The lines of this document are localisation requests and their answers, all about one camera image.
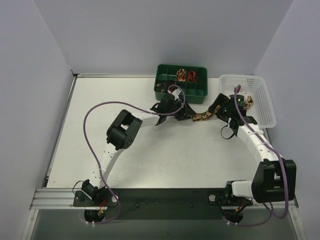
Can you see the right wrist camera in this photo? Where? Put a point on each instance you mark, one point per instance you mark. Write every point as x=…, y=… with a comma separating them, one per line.
x=240, y=100

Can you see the white perforated plastic basket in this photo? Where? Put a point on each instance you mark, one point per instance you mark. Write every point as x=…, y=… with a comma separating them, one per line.
x=256, y=88

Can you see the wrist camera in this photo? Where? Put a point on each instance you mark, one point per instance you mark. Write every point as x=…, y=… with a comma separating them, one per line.
x=175, y=93
x=240, y=100

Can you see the paisley patterned necktie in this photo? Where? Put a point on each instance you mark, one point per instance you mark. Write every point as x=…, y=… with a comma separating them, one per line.
x=206, y=115

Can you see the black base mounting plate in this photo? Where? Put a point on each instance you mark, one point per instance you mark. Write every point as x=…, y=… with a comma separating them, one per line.
x=161, y=204

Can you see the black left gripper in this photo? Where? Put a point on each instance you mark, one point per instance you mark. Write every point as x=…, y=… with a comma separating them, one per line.
x=182, y=111

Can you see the green compartment organizer box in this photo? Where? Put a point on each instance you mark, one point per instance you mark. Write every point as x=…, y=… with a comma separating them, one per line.
x=195, y=92

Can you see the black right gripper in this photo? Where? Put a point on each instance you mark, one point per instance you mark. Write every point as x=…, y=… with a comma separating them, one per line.
x=218, y=105

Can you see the rolled dark brown tie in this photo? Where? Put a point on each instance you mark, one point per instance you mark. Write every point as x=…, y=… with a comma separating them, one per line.
x=160, y=87

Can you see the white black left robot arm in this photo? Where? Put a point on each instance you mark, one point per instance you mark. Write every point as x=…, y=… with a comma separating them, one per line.
x=122, y=132

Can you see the rolled red black tie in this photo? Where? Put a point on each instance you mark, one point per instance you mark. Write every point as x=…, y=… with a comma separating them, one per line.
x=169, y=83

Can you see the rolled orange black tie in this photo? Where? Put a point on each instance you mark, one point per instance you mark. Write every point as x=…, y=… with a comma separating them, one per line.
x=191, y=76

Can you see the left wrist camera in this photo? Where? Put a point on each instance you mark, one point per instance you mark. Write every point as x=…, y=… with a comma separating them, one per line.
x=175, y=93

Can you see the aluminium front rail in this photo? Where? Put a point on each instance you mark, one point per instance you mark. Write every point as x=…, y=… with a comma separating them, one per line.
x=56, y=199

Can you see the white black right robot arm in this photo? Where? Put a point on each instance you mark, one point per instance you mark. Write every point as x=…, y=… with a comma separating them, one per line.
x=275, y=177

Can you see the rolled cream paisley tie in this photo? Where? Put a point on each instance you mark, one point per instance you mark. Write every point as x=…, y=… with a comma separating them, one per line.
x=181, y=75

